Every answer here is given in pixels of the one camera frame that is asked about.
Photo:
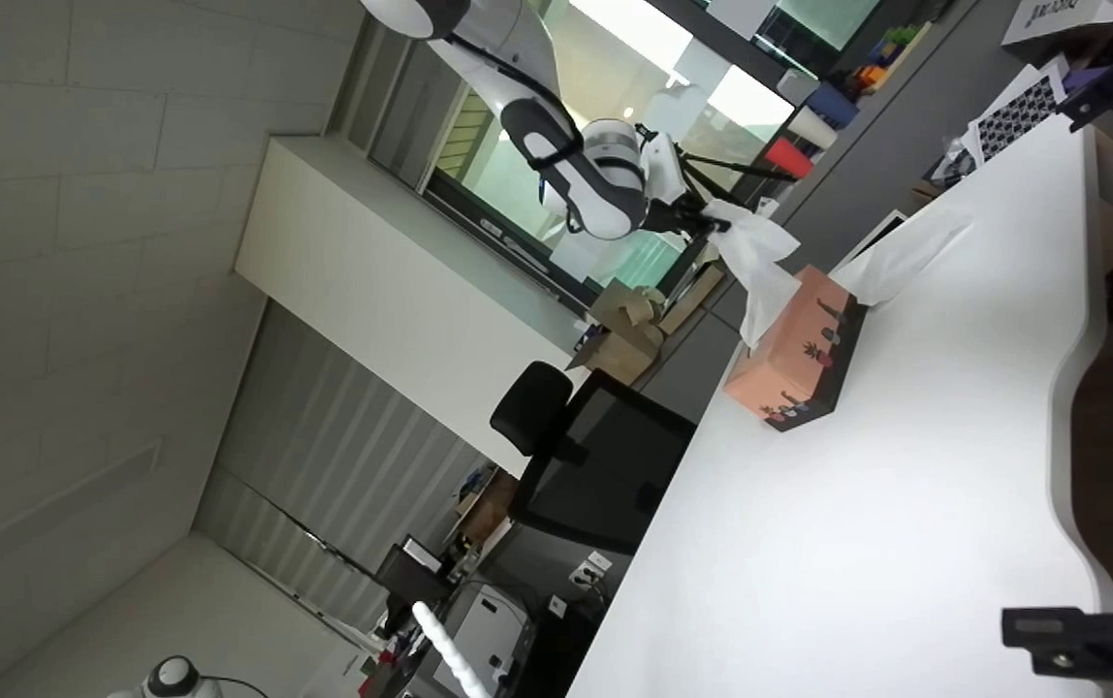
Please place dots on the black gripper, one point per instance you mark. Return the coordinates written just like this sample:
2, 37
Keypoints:
673, 179

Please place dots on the white tissue sheet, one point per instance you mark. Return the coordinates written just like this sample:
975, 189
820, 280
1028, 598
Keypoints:
760, 264

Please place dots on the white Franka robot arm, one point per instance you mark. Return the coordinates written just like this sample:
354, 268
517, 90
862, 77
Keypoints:
558, 140

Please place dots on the cardboard box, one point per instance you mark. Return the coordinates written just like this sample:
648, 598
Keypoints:
629, 335

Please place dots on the brown tissue box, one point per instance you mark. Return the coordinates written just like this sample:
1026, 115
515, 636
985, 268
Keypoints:
801, 355

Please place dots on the white perforated box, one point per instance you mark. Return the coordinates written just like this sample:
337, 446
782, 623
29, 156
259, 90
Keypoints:
1018, 115

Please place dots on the red container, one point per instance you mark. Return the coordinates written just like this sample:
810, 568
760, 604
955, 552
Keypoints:
791, 156

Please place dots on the black office chair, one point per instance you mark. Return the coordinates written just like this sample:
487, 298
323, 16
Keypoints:
599, 458

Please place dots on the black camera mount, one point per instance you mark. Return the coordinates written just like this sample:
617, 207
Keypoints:
1085, 642

